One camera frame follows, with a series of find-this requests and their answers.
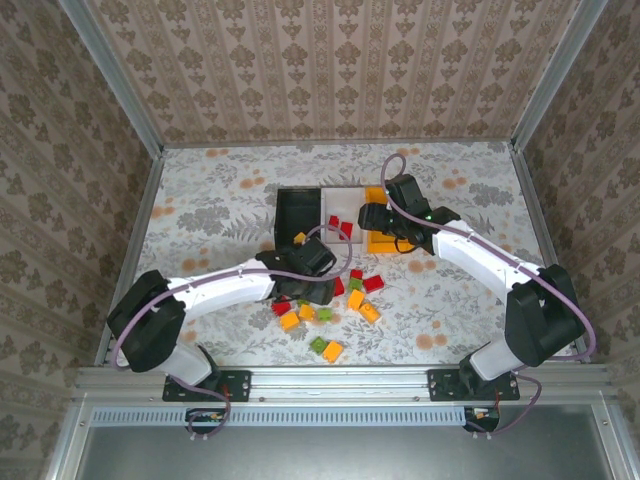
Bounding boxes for black plastic bin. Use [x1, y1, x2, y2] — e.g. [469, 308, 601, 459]
[273, 187, 324, 252]

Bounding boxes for yellow plastic bin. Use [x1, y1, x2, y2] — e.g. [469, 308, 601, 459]
[362, 185, 417, 255]

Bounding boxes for white plastic bin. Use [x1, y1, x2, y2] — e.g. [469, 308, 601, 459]
[319, 187, 369, 246]

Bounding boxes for floral patterned table cover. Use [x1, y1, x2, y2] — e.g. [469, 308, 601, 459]
[107, 142, 584, 367]

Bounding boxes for grey metal sheet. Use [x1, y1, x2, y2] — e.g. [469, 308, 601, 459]
[49, 399, 640, 480]

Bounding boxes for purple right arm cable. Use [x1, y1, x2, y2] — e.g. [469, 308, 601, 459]
[380, 153, 597, 437]

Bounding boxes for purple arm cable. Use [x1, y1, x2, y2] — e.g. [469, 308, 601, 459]
[380, 153, 597, 437]
[112, 224, 354, 441]

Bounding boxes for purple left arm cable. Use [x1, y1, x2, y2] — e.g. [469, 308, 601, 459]
[112, 224, 354, 441]

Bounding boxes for thin aluminium frame rail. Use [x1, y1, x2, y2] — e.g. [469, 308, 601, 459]
[162, 139, 516, 150]

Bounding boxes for wide aluminium frame rail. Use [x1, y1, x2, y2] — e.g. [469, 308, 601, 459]
[74, 366, 619, 401]

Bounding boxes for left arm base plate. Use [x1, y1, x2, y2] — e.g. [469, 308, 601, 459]
[162, 369, 252, 404]

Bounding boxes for white slotted cable duct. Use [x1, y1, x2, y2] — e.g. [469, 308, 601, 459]
[91, 405, 471, 427]

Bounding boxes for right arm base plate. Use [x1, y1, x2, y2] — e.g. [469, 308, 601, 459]
[427, 368, 521, 402]

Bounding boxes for black cable connector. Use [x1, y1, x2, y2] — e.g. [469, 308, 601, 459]
[463, 405, 501, 433]
[186, 407, 227, 434]

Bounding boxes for aluminium frame post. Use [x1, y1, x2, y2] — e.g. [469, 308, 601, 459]
[57, 0, 166, 154]
[510, 0, 609, 151]

